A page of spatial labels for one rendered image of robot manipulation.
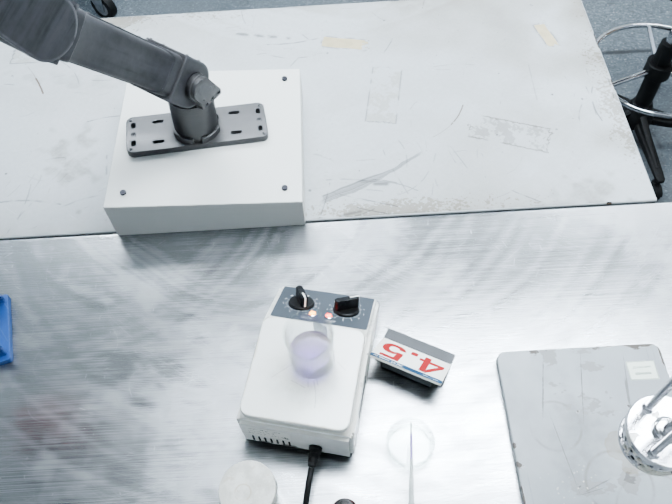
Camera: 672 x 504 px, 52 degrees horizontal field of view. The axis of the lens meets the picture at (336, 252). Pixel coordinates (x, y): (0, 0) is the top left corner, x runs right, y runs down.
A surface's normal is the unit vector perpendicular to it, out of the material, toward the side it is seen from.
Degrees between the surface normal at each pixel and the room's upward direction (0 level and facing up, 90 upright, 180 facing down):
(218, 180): 3
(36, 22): 92
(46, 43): 92
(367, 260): 0
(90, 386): 0
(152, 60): 84
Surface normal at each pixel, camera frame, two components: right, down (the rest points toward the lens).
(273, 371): -0.04, -0.55
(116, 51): 0.87, 0.40
